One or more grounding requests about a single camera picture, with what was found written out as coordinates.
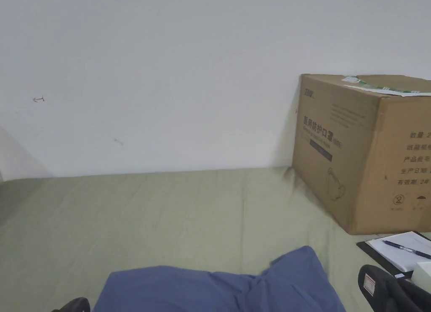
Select small white box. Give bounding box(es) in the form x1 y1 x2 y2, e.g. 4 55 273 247
416 261 431 283

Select white paper sheet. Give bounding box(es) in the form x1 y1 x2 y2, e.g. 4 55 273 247
365 230 431 273

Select black clipboard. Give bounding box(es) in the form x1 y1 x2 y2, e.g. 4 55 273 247
356 230 431 283

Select dark blue pen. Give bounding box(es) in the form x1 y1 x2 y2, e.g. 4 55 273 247
381 239 431 260

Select bed with pale green sheet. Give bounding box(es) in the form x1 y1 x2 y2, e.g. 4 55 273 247
0 167 431 312

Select dark blue garment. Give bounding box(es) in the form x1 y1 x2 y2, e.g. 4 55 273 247
92 246 347 312

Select brown cardboard carton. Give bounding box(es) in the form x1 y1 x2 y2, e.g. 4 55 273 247
292 73 431 236

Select white green paper packet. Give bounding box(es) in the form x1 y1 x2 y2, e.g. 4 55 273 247
341 75 431 97

